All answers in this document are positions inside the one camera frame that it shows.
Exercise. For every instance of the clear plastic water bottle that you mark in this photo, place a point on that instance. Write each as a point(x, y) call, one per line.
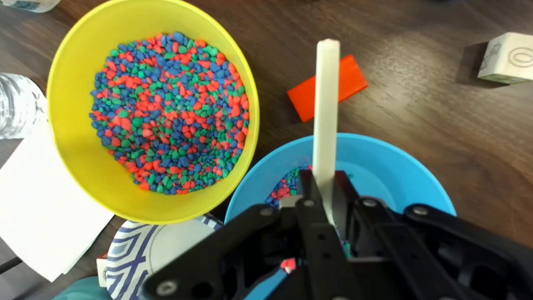
point(19, 106)

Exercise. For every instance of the yellow bowl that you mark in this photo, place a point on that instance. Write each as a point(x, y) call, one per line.
point(72, 122)

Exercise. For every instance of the white printed cube block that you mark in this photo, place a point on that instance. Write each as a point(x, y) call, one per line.
point(510, 59)

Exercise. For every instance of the red rectangular block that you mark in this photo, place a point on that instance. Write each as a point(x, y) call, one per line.
point(355, 84)

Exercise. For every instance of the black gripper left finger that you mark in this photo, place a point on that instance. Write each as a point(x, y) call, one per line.
point(327, 261)

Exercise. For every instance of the coloured beads in yellow bowl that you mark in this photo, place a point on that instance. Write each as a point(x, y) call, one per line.
point(172, 111)

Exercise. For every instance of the blue bowl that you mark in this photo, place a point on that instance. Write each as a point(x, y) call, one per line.
point(388, 172)

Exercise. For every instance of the round dark wooden table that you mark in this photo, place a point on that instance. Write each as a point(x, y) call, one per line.
point(433, 111)

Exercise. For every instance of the white plastic spoon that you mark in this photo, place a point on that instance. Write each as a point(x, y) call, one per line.
point(327, 111)

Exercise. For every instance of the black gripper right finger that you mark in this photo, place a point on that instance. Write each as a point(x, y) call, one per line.
point(400, 251)

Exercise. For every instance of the patterned paper cup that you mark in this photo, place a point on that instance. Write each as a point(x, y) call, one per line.
point(27, 4)

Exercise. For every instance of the white paper sheet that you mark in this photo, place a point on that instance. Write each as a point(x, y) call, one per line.
point(44, 211)

